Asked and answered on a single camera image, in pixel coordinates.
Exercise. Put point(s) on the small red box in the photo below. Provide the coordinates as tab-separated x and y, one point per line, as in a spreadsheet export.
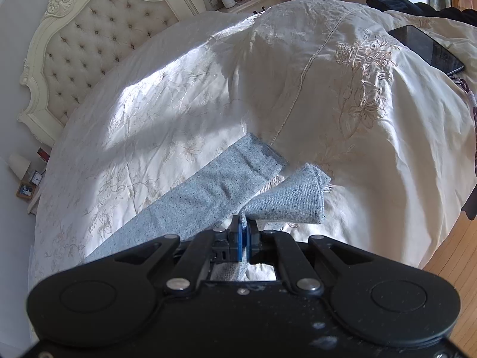
43	153

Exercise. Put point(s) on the wall outlet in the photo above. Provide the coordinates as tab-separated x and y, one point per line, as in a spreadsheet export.
213	2

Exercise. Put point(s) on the wooden photo frame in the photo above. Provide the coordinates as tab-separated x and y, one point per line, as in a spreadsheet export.
27	191

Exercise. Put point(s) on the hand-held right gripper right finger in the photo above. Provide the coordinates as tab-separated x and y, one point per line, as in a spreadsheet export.
251	244

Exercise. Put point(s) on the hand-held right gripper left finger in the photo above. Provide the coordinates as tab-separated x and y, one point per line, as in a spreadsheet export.
238	240

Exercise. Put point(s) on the cream embroidered bedspread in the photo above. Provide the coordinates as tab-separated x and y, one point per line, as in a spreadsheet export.
298	82

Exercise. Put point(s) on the grey-blue knit pants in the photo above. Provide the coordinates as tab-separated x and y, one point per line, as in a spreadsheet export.
208	190

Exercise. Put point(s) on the white shade table lamp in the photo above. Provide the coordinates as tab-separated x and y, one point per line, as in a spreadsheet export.
18	164

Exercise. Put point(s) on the black smartphone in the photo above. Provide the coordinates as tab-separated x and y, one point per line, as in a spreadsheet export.
428	48

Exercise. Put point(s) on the small alarm clock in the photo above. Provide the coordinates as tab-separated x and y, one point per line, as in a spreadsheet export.
36	179

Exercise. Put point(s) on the cream tufted headboard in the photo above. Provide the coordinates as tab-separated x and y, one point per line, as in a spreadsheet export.
93	37

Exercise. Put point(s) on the white cylinder device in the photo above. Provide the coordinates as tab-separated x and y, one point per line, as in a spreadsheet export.
227	0

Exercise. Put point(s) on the dark clothing pile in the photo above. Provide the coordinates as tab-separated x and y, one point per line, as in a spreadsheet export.
395	3

